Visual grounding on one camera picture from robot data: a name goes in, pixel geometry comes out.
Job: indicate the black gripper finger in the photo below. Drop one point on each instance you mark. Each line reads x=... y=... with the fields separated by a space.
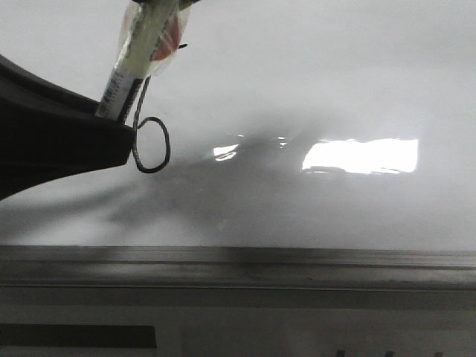
x=48 y=132

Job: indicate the white whiteboard marker black tip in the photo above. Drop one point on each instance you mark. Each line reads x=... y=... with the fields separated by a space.
x=150 y=35

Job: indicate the white whiteboard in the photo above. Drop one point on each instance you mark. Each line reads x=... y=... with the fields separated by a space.
x=304 y=124

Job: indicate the black rectangular label strip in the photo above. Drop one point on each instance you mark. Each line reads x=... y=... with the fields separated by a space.
x=98 y=336

